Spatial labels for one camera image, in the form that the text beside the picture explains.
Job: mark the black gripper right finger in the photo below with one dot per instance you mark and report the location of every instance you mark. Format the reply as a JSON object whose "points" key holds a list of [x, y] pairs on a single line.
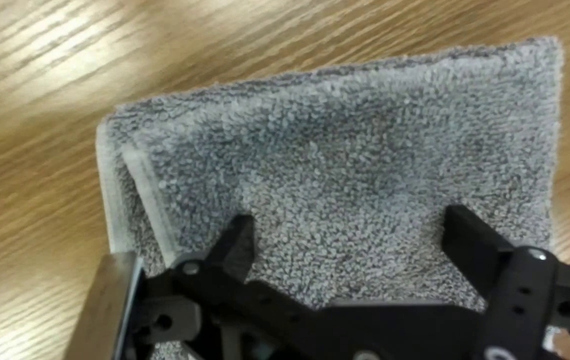
{"points": [[480, 252]]}

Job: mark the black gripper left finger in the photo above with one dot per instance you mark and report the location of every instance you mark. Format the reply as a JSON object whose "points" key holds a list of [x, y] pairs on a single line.
{"points": [[228, 259]]}

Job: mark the grey towel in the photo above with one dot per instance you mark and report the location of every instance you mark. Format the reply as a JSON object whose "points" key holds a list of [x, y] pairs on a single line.
{"points": [[346, 170]]}

